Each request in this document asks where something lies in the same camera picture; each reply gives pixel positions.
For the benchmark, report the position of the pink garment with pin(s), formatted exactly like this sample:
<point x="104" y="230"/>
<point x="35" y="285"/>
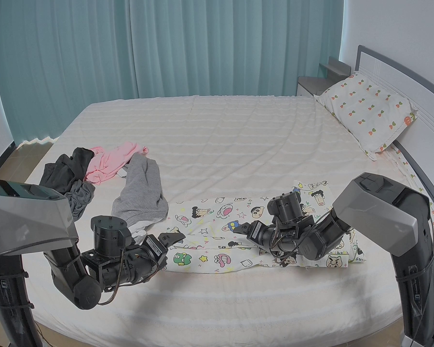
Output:
<point x="108" y="161"/>

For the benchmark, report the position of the grey white bedside table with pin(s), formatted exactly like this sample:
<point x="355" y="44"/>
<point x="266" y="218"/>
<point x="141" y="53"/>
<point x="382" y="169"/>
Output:
<point x="311" y="85"/>

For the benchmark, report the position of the blue-green curtain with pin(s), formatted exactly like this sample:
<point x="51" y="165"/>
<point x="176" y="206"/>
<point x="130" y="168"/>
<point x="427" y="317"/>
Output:
<point x="166" y="31"/>

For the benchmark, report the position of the white printed pyjama top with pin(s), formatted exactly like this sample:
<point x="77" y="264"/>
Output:
<point x="209" y="215"/>

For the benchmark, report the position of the white printed pillow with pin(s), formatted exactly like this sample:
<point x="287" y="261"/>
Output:
<point x="369" y="114"/>

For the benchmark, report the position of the black garment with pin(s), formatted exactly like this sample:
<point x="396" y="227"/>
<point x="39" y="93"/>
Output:
<point x="63" y="172"/>

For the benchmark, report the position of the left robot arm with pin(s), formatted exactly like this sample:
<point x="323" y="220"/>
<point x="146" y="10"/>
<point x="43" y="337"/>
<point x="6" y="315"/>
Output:
<point x="21" y="219"/>

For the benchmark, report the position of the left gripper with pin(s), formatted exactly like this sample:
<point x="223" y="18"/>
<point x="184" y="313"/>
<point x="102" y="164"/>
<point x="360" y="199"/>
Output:
<point x="148" y="258"/>

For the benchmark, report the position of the bed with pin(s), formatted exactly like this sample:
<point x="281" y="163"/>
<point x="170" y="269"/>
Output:
<point x="238" y="139"/>

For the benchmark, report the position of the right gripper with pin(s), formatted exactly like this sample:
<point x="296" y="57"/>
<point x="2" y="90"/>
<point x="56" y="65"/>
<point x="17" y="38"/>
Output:
<point x="264" y="235"/>

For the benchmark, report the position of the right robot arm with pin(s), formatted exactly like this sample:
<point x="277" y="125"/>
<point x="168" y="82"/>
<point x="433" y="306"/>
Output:
<point x="376" y="208"/>

